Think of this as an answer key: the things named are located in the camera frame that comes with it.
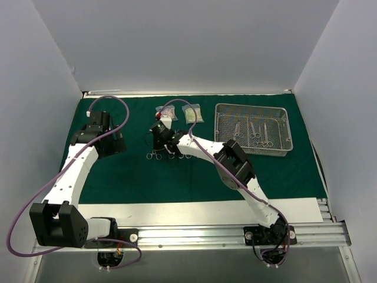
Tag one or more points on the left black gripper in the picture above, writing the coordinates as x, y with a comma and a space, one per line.
116, 142

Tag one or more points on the clear packet with sutures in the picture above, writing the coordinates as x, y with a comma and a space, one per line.
168, 110

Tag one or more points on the green gauze packet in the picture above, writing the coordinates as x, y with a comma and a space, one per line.
192, 113

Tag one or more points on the metal mesh instrument tray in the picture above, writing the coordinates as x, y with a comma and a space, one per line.
257, 129

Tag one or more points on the green surgical drape cloth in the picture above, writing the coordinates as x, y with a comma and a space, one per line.
129, 177

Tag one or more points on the steel scissors curved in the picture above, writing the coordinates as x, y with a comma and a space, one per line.
254, 134

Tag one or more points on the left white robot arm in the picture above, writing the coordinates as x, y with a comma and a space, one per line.
57, 220

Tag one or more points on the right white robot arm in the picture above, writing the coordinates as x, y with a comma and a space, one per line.
232, 164

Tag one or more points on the back aluminium rail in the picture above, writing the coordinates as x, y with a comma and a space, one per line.
143, 93

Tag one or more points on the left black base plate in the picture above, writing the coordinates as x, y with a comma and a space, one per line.
129, 235

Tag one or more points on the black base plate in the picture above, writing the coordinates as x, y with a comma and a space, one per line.
262, 236
129, 235

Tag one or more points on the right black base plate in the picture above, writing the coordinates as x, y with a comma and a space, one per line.
262, 236

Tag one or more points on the front aluminium rail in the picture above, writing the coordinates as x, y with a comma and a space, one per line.
199, 237

